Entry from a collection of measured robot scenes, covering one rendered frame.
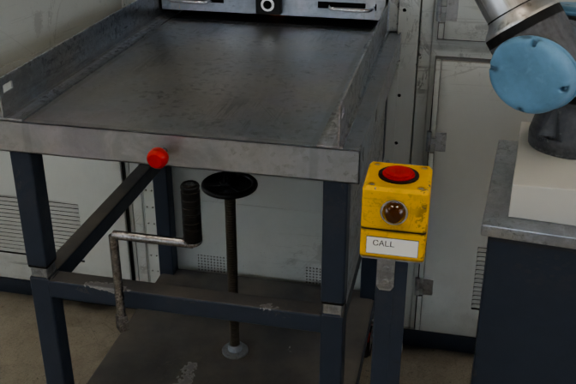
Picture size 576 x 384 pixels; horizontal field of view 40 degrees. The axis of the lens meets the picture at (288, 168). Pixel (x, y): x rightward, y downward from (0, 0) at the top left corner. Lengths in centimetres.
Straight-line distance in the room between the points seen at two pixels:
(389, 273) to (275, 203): 103
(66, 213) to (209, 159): 106
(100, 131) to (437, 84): 84
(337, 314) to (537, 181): 40
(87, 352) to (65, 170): 49
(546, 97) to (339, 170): 31
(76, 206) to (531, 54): 143
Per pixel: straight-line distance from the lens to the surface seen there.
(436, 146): 188
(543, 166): 128
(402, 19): 182
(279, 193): 201
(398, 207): 95
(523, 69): 116
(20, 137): 137
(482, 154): 189
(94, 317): 234
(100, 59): 164
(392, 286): 104
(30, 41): 172
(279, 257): 211
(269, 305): 139
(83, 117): 135
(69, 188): 221
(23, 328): 235
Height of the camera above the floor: 131
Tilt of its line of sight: 25 degrees down
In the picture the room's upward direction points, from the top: straight up
